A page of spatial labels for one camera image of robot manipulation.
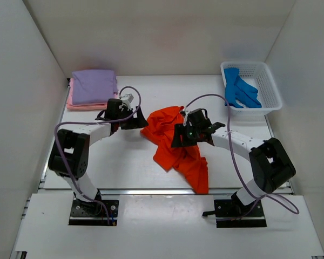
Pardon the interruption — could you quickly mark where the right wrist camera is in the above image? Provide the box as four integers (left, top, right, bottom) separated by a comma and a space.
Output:
180, 107, 190, 120

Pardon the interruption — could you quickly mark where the orange t shirt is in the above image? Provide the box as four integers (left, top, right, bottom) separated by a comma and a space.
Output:
139, 105, 210, 195

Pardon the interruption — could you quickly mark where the folded pink t shirt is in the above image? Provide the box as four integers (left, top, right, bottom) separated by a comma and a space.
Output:
66, 76, 118, 111

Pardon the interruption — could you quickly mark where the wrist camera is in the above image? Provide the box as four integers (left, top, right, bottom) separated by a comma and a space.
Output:
119, 94, 134, 109
180, 107, 190, 120

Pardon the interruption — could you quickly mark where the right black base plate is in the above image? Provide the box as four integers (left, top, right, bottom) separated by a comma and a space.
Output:
202, 199, 267, 228

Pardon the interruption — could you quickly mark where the aluminium table edge rail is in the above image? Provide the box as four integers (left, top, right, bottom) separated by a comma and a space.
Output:
38, 186, 293, 195

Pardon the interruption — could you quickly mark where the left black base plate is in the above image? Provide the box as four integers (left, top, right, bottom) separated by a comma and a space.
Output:
69, 199, 119, 227

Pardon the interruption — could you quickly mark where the white plastic mesh basket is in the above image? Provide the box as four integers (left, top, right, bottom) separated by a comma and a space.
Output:
221, 61, 282, 120

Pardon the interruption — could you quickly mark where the blue t shirt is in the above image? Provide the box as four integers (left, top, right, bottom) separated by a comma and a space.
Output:
224, 68, 262, 108

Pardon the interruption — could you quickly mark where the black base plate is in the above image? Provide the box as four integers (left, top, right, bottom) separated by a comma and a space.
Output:
202, 199, 267, 228
69, 199, 119, 227

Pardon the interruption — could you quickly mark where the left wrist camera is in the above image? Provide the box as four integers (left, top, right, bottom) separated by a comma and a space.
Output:
119, 94, 134, 109

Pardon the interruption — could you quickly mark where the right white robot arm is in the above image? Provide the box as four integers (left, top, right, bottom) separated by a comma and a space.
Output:
171, 108, 296, 217

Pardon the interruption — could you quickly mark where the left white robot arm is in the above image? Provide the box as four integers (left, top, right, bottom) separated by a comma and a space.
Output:
48, 94, 149, 205

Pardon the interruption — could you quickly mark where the folded purple t shirt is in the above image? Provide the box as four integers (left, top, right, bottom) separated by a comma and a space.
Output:
72, 69, 118, 106

